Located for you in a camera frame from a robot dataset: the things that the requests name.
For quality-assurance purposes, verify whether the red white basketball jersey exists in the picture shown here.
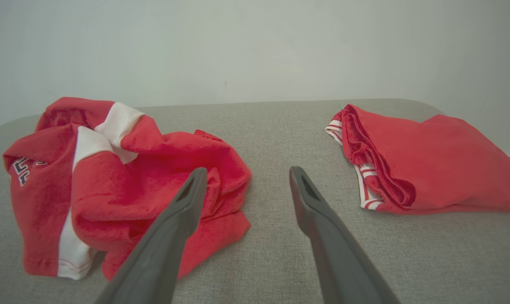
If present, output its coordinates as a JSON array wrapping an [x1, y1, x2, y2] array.
[[3, 97, 254, 281], [325, 104, 510, 215]]

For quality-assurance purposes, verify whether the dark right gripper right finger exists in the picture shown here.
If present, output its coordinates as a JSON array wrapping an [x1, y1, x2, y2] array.
[[289, 166, 401, 304]]

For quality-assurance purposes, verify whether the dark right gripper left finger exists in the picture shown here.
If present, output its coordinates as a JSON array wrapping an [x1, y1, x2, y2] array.
[[95, 167, 208, 304]]

